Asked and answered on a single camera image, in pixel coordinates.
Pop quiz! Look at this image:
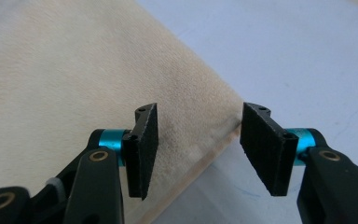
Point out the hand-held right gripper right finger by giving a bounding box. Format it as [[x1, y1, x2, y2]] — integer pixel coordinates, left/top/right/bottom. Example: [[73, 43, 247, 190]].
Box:
[[239, 102, 318, 198]]

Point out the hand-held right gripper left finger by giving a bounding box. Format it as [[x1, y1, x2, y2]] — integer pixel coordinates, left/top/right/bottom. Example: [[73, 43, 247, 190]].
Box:
[[98, 102, 159, 201]]

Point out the cream towel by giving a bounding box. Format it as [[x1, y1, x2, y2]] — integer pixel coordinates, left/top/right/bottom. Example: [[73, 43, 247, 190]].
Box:
[[0, 0, 244, 224]]

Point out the white grid mat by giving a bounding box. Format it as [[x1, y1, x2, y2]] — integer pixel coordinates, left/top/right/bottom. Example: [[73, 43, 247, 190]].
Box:
[[135, 0, 358, 224]]

